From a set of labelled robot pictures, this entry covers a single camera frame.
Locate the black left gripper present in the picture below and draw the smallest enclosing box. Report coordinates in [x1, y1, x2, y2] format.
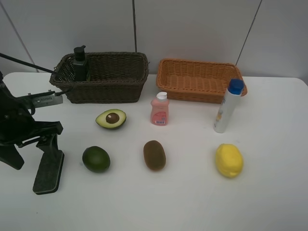
[0, 74, 63, 170]

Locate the black felt eraser block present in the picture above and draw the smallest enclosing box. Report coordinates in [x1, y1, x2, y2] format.
[33, 150, 64, 195]

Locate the dark green lime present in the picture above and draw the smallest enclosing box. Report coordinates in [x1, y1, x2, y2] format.
[82, 146, 111, 173]

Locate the halved avocado with pit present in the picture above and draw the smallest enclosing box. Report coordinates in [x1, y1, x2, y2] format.
[95, 109, 127, 129]

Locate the dark green pump bottle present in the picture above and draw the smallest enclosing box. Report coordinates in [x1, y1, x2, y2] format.
[73, 45, 90, 82]

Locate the brown kiwi fruit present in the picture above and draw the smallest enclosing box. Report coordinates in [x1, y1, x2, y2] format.
[143, 140, 166, 171]

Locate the pink lotion bottle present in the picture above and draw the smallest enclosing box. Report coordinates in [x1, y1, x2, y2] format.
[151, 91, 169, 126]

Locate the yellow lemon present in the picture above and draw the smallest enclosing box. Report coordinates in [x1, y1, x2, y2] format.
[215, 143, 244, 179]

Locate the white bottle blue cap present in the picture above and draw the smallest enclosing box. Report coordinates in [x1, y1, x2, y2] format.
[214, 78, 244, 133]

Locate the dark brown wicker basket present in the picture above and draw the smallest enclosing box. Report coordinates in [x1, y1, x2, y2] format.
[50, 52, 149, 104]

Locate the orange wicker basket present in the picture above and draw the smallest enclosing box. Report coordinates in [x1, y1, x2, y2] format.
[156, 59, 243, 104]

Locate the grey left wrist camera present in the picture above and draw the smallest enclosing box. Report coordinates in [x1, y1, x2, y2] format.
[28, 90, 63, 108]

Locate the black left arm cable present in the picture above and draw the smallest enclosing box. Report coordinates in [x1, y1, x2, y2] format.
[0, 52, 73, 97]

